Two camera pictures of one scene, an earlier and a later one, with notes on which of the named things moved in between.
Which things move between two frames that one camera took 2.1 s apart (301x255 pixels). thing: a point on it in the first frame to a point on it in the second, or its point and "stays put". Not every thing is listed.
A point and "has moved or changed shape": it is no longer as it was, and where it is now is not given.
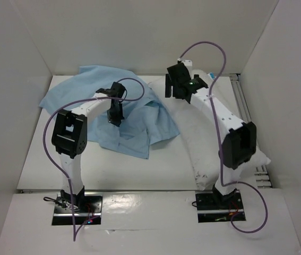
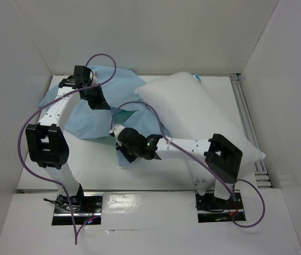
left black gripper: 116,120 to 101,103
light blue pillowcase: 144,122 has moved or changed shape
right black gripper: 173,86 to 123,150
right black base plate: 209,210 stays put
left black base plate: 62,215 stays put
